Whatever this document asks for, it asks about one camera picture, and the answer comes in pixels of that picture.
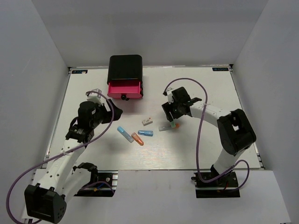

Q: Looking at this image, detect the blue table corner sticker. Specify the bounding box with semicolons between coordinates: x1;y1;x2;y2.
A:
212;67;229;71

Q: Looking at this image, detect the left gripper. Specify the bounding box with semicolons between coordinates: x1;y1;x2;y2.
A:
90;99;123;128

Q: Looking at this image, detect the orange correction tape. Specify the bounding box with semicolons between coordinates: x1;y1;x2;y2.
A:
131;133;144;146

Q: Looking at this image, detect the black drawer cabinet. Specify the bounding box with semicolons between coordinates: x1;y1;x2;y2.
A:
107;55;143;95

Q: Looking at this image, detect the black round drawer knob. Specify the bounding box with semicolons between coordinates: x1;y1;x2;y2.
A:
120;94;130;101

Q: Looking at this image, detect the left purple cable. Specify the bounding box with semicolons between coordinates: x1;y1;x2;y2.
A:
6;90;116;222

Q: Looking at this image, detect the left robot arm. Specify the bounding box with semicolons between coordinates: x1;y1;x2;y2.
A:
24;99;123;224

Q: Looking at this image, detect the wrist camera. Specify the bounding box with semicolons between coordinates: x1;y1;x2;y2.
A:
163;87;174;104
85;88;102;105

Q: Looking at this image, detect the orange cap highlighter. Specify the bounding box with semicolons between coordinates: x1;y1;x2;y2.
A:
158;123;180;132

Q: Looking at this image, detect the left blue table sticker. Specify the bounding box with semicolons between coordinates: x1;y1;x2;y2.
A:
71;70;88;74

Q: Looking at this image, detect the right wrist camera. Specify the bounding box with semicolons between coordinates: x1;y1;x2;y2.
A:
163;87;174;104

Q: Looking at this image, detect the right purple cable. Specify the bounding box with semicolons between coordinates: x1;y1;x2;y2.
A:
163;77;250;190

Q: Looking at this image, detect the white staples box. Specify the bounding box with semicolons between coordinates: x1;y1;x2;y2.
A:
142;117;153;126

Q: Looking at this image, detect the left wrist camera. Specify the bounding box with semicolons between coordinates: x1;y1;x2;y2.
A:
85;88;102;105

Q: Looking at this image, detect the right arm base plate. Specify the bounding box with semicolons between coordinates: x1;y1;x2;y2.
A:
191;172;240;198

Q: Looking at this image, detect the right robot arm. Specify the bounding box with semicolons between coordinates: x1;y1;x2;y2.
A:
162;87;256;186

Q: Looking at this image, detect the blue correction tape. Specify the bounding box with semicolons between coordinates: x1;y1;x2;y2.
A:
138;130;154;137

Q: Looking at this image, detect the blue cap highlighter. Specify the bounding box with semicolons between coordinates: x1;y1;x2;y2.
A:
117;126;134;143

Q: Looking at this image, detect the purple cable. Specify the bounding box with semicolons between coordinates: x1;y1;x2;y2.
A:
6;90;116;222
163;77;250;190

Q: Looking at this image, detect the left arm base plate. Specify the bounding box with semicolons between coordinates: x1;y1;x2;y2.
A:
75;171;118;197

